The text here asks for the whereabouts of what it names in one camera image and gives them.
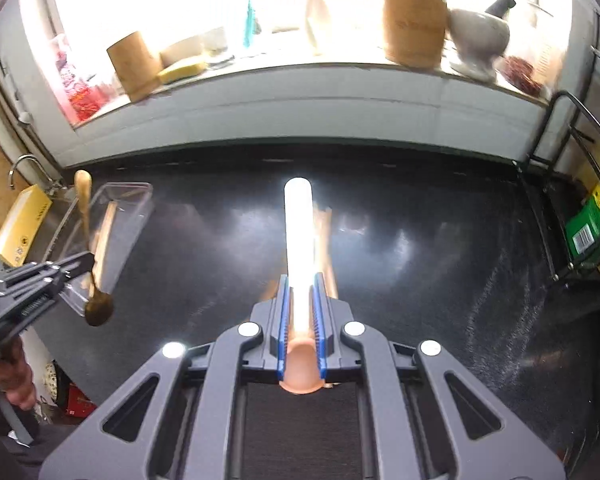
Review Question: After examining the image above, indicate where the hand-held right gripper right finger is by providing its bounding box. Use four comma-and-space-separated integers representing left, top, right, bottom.
309, 274, 567, 480

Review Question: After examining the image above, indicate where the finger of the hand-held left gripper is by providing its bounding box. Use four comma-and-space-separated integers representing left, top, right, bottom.
10, 251, 97, 278
27, 269, 92, 307

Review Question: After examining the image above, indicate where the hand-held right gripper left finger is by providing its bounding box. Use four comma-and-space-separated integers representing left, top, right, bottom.
40, 274, 295, 480

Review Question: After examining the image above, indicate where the wooden spoon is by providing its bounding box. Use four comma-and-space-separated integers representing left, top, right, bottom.
74, 170, 115, 327

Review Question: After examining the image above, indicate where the clear plastic container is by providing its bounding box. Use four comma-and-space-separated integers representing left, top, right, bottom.
60, 182, 155, 317

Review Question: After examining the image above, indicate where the white-handled spoon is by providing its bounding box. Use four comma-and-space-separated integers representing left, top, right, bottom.
278, 177, 331, 395

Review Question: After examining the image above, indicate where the person's left hand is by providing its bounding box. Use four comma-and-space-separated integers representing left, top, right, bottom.
0, 344, 37, 412

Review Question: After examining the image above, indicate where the yellow box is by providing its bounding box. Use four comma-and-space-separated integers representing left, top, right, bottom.
0, 184, 54, 267

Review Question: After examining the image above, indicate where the metal faucet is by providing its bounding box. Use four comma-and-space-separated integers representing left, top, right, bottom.
8, 154, 64, 192

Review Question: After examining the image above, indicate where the red box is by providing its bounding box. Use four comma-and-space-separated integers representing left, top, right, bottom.
61, 381, 94, 417

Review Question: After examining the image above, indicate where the pink dish soap bottle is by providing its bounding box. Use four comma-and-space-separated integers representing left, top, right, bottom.
50, 35, 108, 122

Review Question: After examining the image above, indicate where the empty bamboo holder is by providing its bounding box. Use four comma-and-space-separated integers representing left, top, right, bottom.
106, 30, 164, 104

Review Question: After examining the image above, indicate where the yellow sponge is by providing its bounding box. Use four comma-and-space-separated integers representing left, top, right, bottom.
157, 57, 209, 85

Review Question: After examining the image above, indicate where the drinking glass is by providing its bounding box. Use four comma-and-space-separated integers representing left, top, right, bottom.
205, 0, 247, 69

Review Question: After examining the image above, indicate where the black metal rack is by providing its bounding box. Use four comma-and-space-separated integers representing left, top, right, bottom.
514, 10, 600, 285

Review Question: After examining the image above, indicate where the teal toothbrush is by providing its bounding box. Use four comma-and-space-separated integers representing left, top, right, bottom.
245, 0, 262, 47

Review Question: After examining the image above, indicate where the cream bottle with blue cap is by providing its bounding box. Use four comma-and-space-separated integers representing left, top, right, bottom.
304, 0, 334, 56

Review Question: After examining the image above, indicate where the container of red chili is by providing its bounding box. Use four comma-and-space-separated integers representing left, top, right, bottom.
497, 55, 549, 97

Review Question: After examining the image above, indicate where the bamboo utensil holder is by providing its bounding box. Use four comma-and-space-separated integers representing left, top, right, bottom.
382, 0, 449, 70

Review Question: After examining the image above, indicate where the stone mortar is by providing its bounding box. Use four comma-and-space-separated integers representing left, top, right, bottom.
447, 7, 511, 82

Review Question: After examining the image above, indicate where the dark pestle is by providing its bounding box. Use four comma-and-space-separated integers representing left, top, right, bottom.
484, 0, 517, 24

